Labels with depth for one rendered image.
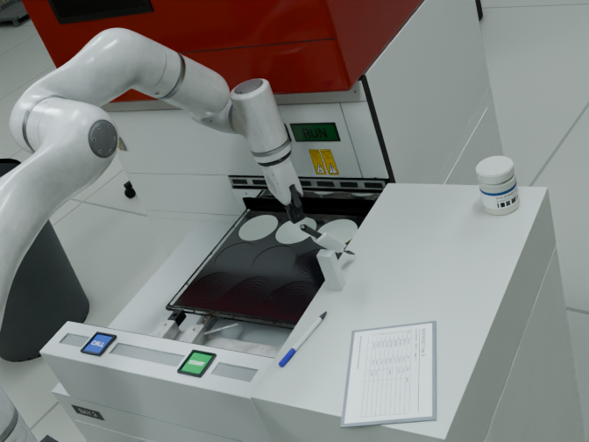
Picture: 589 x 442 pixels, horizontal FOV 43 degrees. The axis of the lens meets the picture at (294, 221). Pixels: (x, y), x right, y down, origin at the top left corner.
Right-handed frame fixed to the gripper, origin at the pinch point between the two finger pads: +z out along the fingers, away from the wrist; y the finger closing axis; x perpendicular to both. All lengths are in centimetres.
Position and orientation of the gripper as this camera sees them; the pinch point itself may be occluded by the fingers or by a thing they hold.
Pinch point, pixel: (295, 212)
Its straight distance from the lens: 167.3
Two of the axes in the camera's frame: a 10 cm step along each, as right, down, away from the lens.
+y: 4.1, 4.0, -8.2
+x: 8.6, -4.7, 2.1
